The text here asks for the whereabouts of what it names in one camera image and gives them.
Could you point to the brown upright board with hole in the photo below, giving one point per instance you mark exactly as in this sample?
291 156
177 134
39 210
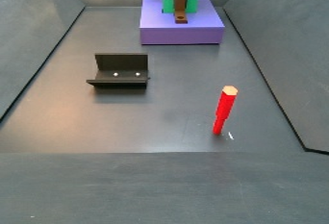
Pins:
180 12

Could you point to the red hexagonal peg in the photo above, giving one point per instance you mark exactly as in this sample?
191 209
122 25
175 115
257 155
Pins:
224 107

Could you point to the purple base block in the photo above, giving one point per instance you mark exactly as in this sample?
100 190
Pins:
204 28

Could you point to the green block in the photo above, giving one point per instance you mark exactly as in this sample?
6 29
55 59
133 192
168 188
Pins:
191 6

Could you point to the black angled bracket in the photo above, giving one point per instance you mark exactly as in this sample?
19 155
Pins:
121 70

